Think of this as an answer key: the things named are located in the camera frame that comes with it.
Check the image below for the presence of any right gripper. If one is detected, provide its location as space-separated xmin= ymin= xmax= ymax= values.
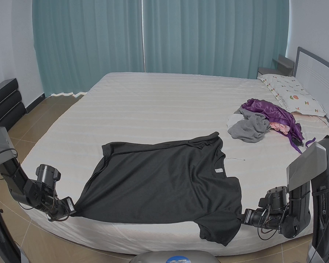
xmin=239 ymin=208 xmax=264 ymax=227

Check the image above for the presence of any grey knitted garment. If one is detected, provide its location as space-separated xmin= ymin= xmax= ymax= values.
xmin=228 ymin=109 xmax=271 ymax=143

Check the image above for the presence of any bed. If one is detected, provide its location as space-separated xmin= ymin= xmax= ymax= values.
xmin=10 ymin=46 xmax=329 ymax=257

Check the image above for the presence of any white garment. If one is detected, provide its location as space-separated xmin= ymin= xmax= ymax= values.
xmin=226 ymin=113 xmax=246 ymax=129

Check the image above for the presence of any pink garment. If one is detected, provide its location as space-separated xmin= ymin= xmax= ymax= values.
xmin=269 ymin=121 xmax=290 ymax=134

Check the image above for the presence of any black T-shirt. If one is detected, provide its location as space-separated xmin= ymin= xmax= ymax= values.
xmin=70 ymin=132 xmax=246 ymax=247

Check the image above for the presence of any purple satin garment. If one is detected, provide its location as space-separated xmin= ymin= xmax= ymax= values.
xmin=241 ymin=98 xmax=316 ymax=154

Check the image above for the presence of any grey bedside table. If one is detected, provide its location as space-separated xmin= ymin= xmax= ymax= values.
xmin=258 ymin=54 xmax=295 ymax=77

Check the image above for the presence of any black chest of drawers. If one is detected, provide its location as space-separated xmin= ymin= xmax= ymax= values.
xmin=0 ymin=78 xmax=27 ymax=131

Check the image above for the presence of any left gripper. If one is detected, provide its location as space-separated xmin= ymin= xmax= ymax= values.
xmin=50 ymin=197 xmax=77 ymax=220

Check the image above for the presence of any blue-green curtain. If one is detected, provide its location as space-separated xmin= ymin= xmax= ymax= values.
xmin=33 ymin=0 xmax=146 ymax=96
xmin=143 ymin=0 xmax=290 ymax=79

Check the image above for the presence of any white printed pillow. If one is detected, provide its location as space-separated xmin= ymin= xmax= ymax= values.
xmin=258 ymin=73 xmax=327 ymax=117

